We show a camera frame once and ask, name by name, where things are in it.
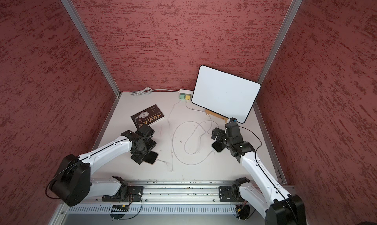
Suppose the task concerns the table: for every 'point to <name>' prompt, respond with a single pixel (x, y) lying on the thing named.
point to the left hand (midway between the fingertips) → (150, 154)
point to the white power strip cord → (148, 90)
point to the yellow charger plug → (188, 97)
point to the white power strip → (186, 91)
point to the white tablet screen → (225, 94)
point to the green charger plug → (182, 96)
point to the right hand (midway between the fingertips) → (217, 135)
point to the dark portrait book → (148, 116)
